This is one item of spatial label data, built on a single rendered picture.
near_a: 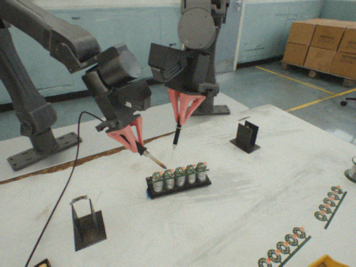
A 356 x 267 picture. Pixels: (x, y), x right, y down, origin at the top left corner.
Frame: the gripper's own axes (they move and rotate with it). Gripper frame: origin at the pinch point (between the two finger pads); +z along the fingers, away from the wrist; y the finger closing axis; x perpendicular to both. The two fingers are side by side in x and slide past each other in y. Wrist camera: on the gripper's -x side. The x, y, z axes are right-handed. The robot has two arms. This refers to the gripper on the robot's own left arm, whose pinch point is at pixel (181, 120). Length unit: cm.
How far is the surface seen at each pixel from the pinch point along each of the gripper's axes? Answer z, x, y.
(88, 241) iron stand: 25.0, -18.6, -1.6
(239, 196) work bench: 15.4, 10.7, 15.1
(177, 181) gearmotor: 15.2, 1.0, 2.7
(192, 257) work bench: 21.4, -7.5, 15.7
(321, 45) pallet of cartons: -69, 359, -46
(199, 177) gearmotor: 13.7, 5.7, 5.8
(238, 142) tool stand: 8.9, 28.5, 3.9
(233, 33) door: -59, 299, -159
